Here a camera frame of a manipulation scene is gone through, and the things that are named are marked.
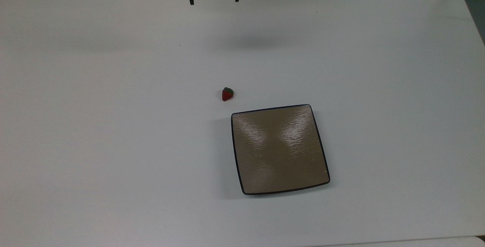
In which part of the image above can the square brown ceramic plate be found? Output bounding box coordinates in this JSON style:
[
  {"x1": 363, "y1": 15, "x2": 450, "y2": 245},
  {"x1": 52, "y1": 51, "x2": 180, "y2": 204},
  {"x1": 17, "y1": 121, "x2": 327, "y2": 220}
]
[{"x1": 231, "y1": 104, "x2": 331, "y2": 195}]

